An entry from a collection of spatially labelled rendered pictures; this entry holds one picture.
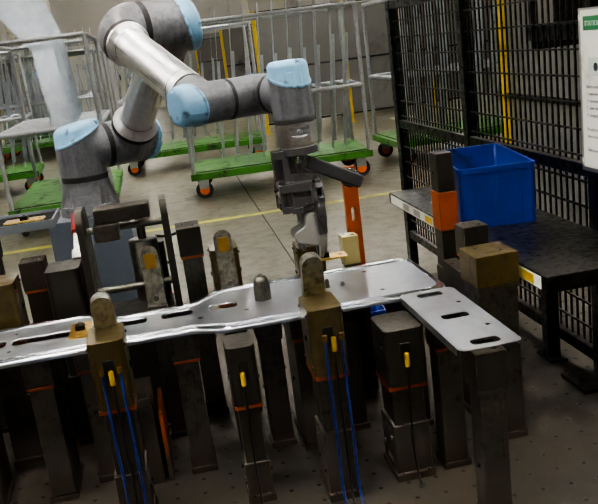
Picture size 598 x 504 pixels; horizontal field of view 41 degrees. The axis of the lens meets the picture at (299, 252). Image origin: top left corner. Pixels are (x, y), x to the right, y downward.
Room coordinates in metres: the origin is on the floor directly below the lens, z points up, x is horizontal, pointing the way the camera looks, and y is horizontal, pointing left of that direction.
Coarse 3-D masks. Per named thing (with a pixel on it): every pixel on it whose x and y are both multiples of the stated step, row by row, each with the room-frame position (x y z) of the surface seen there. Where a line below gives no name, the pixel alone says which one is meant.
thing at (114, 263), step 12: (60, 216) 2.04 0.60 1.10; (60, 228) 1.94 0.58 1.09; (60, 240) 1.94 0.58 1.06; (72, 240) 1.95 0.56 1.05; (120, 240) 1.96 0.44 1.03; (60, 252) 1.94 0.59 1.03; (96, 252) 1.95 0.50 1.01; (108, 252) 1.96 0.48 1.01; (120, 252) 1.96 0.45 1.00; (108, 264) 1.96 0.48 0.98; (120, 264) 1.96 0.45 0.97; (108, 276) 1.96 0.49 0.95; (120, 276) 1.96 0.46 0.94; (132, 276) 1.96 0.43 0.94; (120, 300) 1.96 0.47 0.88
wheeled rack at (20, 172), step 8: (16, 72) 10.16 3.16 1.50; (24, 80) 11.06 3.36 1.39; (24, 88) 11.05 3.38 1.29; (0, 120) 10.08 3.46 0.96; (8, 120) 10.10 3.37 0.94; (16, 120) 10.13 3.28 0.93; (40, 160) 11.05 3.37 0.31; (8, 168) 10.75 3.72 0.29; (16, 168) 10.62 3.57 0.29; (24, 168) 10.50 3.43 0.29; (40, 168) 10.48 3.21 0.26; (0, 176) 10.06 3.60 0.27; (8, 176) 10.06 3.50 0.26; (16, 176) 10.08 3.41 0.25; (24, 176) 10.10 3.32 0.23; (32, 176) 10.12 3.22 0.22; (40, 176) 10.98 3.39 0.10
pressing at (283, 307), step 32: (224, 288) 1.53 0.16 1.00; (288, 288) 1.49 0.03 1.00; (352, 288) 1.43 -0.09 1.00; (384, 288) 1.41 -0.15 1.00; (416, 288) 1.39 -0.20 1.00; (64, 320) 1.46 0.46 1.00; (128, 320) 1.42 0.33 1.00; (160, 320) 1.39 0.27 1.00; (192, 320) 1.37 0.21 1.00; (224, 320) 1.35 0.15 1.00; (256, 320) 1.33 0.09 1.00; (288, 320) 1.33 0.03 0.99; (0, 352) 1.33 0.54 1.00; (32, 352) 1.31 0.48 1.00; (64, 352) 1.30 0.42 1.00
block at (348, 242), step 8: (352, 232) 1.61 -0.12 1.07; (344, 240) 1.58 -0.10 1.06; (352, 240) 1.58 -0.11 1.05; (344, 248) 1.58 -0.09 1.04; (352, 248) 1.58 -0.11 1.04; (352, 256) 1.58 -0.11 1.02; (344, 264) 1.58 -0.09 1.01; (352, 264) 1.58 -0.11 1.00; (360, 264) 1.58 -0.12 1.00; (360, 312) 1.59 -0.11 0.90; (360, 320) 1.59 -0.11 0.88; (360, 328) 1.58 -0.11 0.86; (360, 336) 1.58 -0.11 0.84; (360, 344) 1.58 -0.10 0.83; (360, 352) 1.58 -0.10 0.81; (368, 360) 1.59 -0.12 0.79; (368, 368) 1.59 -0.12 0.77; (368, 376) 1.59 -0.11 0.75; (368, 384) 1.59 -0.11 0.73; (368, 392) 1.59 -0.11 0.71
